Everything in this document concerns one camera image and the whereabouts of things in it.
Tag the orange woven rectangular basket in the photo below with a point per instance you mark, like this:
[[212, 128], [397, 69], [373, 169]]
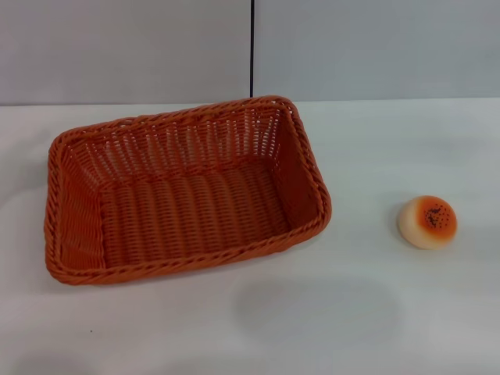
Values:
[[187, 203]]

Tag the round toasted bread bun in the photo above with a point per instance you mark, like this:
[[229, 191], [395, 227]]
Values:
[[427, 222]]

